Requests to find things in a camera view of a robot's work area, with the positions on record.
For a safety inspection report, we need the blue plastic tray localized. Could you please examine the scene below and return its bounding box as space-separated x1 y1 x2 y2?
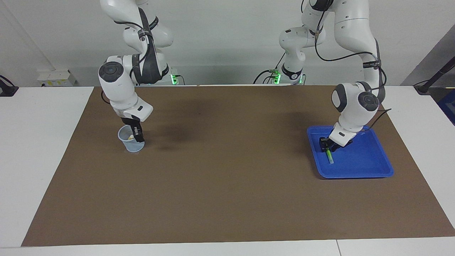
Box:
307 125 394 179

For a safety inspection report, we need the clear plastic cup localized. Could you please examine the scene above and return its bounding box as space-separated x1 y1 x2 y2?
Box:
118 124 145 153

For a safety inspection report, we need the white power strip box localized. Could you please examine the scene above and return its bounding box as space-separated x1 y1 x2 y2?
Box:
37 69 77 87

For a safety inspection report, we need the brown table mat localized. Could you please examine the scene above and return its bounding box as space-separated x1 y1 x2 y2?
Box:
21 85 455 247

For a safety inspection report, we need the blue bin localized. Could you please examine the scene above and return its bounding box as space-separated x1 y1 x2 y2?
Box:
438 89 455 126

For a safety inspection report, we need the black stand pole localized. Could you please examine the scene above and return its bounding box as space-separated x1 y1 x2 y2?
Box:
414 56 455 95

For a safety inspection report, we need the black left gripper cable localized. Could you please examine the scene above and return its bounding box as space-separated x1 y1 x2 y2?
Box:
314 5 392 129

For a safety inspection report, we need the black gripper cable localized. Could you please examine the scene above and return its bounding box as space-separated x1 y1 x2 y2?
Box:
314 5 392 129
101 20 154 104

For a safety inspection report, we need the black base cable bundle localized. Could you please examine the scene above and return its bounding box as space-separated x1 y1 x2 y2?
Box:
253 53 287 85

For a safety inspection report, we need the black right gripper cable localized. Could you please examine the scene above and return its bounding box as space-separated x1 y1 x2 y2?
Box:
101 20 154 104

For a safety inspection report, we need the black clamp mount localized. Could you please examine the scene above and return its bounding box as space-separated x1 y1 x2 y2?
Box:
0 75 19 97

